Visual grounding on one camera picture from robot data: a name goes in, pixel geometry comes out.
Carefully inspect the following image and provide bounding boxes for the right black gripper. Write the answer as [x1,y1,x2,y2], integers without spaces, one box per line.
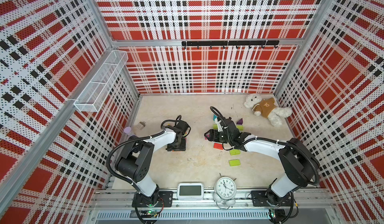
[203,129,232,144]

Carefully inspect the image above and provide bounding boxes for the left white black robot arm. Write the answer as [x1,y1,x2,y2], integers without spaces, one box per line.
[106,115,191,207]

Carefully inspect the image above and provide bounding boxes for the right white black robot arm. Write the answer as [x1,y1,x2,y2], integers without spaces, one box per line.
[204,118,320,206]

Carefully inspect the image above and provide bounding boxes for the red block centre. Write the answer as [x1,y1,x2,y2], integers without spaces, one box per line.
[214,143,224,150]

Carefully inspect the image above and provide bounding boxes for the green block lower right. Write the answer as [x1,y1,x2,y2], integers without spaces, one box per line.
[230,149,241,156]

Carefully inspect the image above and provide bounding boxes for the green block front right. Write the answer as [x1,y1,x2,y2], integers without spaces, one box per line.
[229,159,241,167]

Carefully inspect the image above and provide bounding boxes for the small brown white object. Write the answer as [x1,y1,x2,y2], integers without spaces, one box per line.
[136,122,146,130]

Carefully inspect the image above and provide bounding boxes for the white analog alarm clock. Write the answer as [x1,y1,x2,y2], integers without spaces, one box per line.
[213,174,237,211]

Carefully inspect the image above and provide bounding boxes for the white teddy bear brown shirt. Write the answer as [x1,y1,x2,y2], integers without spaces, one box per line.
[244,94,293,127]

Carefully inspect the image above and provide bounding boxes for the white digital display device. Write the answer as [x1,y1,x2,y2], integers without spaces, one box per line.
[177,182,204,201]

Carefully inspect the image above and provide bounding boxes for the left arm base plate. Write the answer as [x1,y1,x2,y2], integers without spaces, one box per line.
[132,191,174,208]

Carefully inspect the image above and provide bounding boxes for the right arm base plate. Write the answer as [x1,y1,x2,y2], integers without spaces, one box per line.
[251,190,293,208]

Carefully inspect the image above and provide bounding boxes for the white wire mesh basket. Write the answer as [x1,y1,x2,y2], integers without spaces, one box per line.
[74,50,128,113]

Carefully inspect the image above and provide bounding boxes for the black hook rail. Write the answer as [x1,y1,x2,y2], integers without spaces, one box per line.
[182,40,280,47]

